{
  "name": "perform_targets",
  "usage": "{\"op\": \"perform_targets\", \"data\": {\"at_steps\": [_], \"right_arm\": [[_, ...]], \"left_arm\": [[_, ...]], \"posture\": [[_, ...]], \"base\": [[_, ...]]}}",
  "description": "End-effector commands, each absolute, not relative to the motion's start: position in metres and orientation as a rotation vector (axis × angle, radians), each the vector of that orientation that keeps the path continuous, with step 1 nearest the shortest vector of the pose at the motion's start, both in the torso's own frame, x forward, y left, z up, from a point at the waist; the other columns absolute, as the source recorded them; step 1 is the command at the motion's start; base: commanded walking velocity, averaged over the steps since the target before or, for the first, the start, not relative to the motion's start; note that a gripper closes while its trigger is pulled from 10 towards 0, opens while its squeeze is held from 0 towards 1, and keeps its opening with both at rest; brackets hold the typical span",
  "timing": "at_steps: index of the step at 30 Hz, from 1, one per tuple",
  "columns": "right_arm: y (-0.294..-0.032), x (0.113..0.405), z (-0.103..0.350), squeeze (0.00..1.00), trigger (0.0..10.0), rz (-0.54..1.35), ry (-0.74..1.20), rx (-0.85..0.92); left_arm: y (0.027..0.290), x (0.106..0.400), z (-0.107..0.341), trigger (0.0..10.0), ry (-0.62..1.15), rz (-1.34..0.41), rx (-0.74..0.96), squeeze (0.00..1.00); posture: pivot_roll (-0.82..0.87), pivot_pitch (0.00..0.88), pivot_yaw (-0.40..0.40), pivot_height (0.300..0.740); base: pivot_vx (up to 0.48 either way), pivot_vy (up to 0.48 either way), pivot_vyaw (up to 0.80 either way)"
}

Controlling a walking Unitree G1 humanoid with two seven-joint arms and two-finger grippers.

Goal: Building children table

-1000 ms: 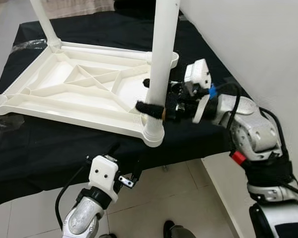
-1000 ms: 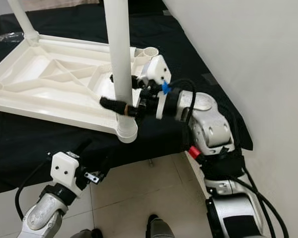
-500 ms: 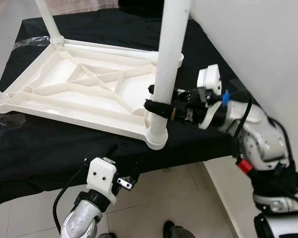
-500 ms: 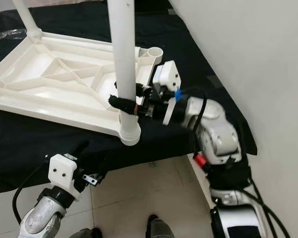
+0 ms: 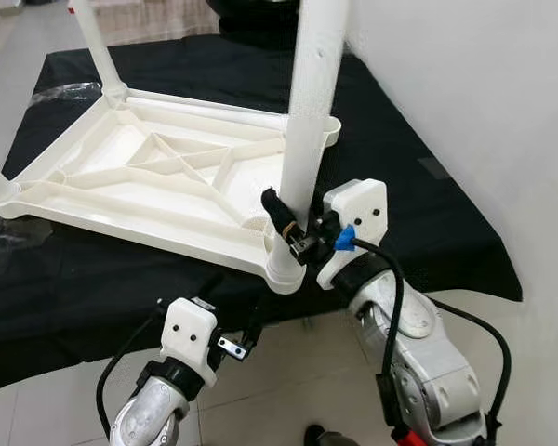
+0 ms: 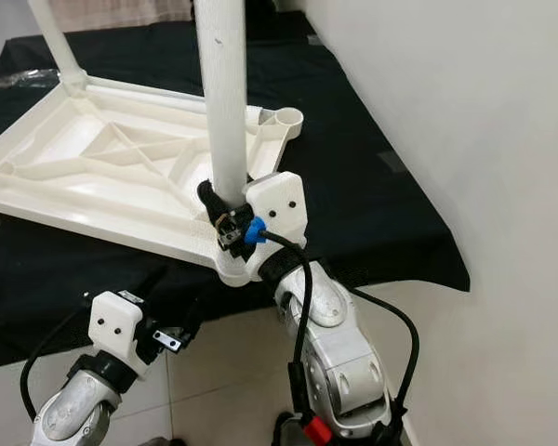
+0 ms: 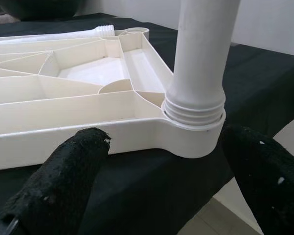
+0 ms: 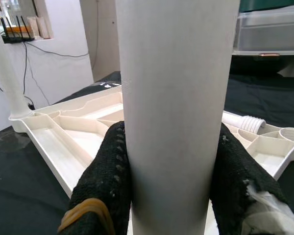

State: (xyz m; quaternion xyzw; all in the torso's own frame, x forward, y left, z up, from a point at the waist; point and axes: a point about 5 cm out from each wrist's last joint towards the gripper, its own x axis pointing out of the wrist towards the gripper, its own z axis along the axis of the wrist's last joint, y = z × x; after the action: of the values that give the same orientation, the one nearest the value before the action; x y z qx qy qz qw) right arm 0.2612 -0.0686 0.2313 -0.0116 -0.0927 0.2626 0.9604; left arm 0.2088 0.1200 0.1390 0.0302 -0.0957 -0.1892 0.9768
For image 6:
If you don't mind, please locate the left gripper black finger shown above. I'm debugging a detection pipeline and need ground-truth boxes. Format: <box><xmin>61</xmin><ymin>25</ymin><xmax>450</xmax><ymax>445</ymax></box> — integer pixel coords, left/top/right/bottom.
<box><xmin>153</xmin><ymin>295</ymin><xmax>206</xmax><ymax>354</ymax></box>
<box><xmin>130</xmin><ymin>268</ymin><xmax>170</xmax><ymax>300</ymax></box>

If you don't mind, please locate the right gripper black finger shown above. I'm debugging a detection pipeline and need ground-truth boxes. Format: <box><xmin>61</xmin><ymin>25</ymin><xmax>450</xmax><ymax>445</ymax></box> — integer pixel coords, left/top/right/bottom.
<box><xmin>197</xmin><ymin>179</ymin><xmax>239</xmax><ymax>241</ymax></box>

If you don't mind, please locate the white plastic children table top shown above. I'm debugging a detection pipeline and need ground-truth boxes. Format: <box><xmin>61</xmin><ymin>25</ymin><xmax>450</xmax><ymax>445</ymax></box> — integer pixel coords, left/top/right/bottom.
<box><xmin>0</xmin><ymin>76</ymin><xmax>304</xmax><ymax>287</ymax></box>

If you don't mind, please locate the black tablecloth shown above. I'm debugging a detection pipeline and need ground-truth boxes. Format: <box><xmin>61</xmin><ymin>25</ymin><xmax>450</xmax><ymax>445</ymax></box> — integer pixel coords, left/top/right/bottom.
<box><xmin>0</xmin><ymin>20</ymin><xmax>472</xmax><ymax>371</ymax></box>

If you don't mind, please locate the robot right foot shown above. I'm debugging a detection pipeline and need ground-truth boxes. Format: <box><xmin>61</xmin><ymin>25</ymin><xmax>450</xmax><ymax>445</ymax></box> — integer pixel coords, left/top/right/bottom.
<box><xmin>270</xmin><ymin>413</ymin><xmax>308</xmax><ymax>446</ymax></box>

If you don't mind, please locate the beige tablecloth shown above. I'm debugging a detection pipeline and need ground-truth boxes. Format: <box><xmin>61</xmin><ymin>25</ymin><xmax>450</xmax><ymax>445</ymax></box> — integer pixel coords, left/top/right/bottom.
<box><xmin>51</xmin><ymin>0</ymin><xmax>194</xmax><ymax>33</ymax></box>

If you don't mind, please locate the clear plastic bag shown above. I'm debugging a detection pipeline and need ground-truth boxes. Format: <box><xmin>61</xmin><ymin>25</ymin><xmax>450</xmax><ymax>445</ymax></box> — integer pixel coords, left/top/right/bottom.
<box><xmin>0</xmin><ymin>70</ymin><xmax>60</xmax><ymax>95</ymax></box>

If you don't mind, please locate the blue cable connector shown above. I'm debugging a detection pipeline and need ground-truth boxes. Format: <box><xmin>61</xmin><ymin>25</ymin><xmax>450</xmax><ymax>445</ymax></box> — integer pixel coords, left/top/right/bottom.
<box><xmin>244</xmin><ymin>218</ymin><xmax>268</xmax><ymax>245</ymax></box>

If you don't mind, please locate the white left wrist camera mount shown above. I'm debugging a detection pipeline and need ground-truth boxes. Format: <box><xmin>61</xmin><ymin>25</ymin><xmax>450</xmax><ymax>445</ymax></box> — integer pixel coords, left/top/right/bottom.
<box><xmin>88</xmin><ymin>291</ymin><xmax>151</xmax><ymax>374</ymax></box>

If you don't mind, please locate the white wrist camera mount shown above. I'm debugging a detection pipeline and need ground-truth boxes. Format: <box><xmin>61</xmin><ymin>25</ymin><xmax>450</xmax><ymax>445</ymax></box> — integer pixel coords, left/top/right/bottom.
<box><xmin>88</xmin><ymin>291</ymin><xmax>151</xmax><ymax>374</ymax></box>
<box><xmin>242</xmin><ymin>172</ymin><xmax>309</xmax><ymax>282</ymax></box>

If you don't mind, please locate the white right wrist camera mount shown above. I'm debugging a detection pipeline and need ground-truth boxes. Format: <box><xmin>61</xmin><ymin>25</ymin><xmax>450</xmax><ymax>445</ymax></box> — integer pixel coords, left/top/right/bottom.
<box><xmin>242</xmin><ymin>172</ymin><xmax>309</xmax><ymax>282</ymax></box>

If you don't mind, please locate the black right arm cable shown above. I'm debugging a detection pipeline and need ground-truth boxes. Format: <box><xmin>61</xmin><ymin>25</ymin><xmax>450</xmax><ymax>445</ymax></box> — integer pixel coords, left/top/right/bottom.
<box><xmin>260</xmin><ymin>232</ymin><xmax>422</xmax><ymax>439</ymax></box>

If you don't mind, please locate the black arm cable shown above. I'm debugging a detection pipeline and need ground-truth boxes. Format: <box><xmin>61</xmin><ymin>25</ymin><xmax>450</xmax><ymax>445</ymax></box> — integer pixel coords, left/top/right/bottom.
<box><xmin>260</xmin><ymin>232</ymin><xmax>422</xmax><ymax>439</ymax></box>
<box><xmin>20</xmin><ymin>297</ymin><xmax>94</xmax><ymax>421</ymax></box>

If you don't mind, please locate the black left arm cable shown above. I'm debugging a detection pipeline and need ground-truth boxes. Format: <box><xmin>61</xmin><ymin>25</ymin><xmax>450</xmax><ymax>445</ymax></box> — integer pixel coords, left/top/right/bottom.
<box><xmin>20</xmin><ymin>297</ymin><xmax>94</xmax><ymax>421</ymax></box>

